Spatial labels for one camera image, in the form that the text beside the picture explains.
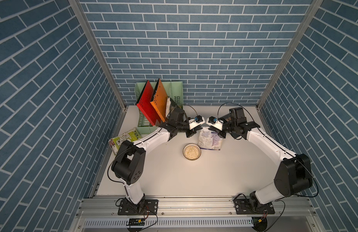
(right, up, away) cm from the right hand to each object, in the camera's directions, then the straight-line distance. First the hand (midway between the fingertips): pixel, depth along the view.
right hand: (212, 126), depth 85 cm
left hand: (-5, 0, -1) cm, 5 cm away
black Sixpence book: (-25, +12, +10) cm, 30 cm away
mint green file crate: (-24, +26, +20) cm, 40 cm away
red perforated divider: (-40, +13, 0) cm, 42 cm away
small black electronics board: (-40, -48, -13) cm, 64 cm away
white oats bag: (-1, -8, +2) cm, 8 cm away
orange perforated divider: (-33, +17, +9) cm, 38 cm away
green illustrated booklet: (-53, -7, +14) cm, 56 cm away
